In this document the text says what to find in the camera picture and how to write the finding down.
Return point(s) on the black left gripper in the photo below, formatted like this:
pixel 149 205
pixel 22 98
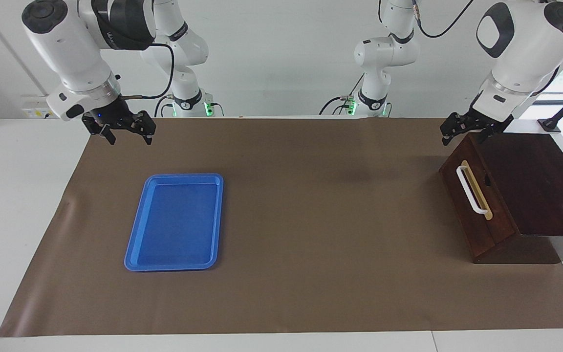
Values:
pixel 479 123

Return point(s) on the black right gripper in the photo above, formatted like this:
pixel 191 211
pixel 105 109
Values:
pixel 110 117

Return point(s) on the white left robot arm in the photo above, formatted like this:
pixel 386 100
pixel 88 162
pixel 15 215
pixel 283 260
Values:
pixel 521 54

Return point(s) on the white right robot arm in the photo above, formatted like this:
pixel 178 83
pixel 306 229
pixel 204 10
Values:
pixel 66 44

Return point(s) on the dark wooden drawer cabinet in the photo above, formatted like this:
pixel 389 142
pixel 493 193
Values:
pixel 535 186

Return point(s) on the blue plastic tray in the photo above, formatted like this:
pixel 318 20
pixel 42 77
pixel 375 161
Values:
pixel 174 225

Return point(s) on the brown table mat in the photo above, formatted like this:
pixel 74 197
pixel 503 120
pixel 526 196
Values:
pixel 311 234

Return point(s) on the white wall power outlet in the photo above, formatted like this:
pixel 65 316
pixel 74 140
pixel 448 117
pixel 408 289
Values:
pixel 34 105

